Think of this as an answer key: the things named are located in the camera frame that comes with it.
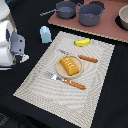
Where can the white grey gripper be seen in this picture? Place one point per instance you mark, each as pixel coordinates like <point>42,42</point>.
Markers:
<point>12,47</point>

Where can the light blue cup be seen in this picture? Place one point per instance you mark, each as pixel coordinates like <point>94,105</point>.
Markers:
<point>45,34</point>

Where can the yellow banana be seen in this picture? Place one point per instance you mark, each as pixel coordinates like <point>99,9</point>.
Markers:
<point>82,43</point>

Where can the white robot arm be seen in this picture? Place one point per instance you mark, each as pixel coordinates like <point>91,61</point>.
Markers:
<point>5,14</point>

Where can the round beige plate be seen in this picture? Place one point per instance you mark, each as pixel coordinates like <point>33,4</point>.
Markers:
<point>61,71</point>

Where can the beige woven placemat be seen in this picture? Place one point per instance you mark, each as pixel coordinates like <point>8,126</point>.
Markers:
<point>71,107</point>

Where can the pink stove board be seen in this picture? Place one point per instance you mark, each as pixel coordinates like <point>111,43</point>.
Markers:
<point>106,27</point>

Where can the beige bowl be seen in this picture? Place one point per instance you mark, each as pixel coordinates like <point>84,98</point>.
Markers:
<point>123,14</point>

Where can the fork with wooden handle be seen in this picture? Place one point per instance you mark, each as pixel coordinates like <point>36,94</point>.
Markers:
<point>55,77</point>

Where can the grey saucepan with handle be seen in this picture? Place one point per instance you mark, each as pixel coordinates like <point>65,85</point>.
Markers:
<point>64,9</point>

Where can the knife with wooden handle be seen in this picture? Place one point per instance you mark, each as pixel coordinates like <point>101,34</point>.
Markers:
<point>80,56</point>

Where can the grey pot with handles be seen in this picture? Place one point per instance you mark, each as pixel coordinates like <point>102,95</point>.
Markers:
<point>89,14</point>

